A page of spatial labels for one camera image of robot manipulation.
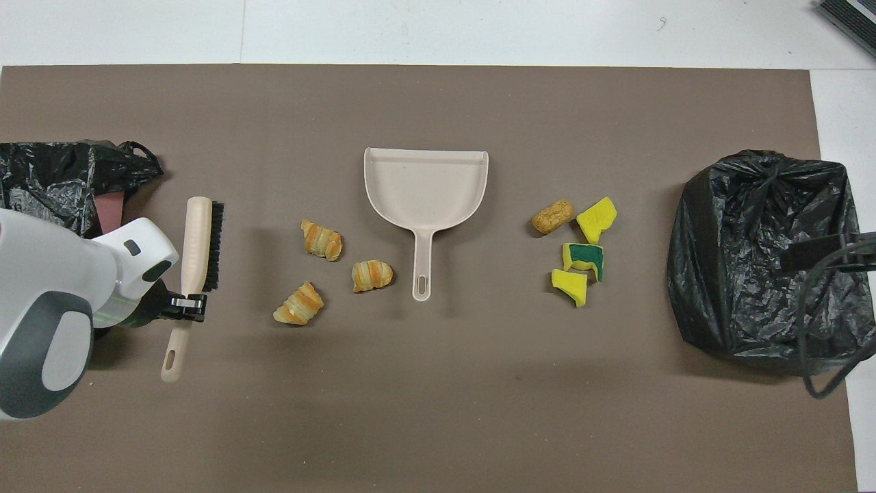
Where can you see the black ribbed device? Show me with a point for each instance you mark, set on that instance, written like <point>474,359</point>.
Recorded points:
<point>852,20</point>

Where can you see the yellow sponge with green pad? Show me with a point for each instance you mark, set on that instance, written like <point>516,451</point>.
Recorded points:
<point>585,257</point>

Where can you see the pink bin box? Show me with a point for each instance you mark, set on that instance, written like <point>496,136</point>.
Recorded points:
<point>113,212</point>

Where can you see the beige plastic dustpan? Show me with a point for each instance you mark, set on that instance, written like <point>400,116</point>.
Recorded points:
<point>424,192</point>

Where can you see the croissant pastry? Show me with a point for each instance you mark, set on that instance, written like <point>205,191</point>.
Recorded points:
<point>299,305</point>
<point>372,276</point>
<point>322,240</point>

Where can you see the black bag on pink bin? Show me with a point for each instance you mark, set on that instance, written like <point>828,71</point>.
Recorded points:
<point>41,171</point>

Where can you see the brown table mat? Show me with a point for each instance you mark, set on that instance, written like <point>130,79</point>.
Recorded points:
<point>438,103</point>

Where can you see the brown bread roll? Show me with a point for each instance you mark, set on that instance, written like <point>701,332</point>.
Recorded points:
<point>553,216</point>

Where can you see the yellow sponge piece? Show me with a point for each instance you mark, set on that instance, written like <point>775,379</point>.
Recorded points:
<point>570,286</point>
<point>597,218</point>

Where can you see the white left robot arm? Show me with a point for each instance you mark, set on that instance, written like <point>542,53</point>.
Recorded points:
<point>41,274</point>

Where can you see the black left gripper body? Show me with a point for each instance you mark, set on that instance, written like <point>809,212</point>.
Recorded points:
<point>157,305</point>

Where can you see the large bin with black bag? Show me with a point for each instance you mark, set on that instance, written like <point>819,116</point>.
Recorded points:
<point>739,239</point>

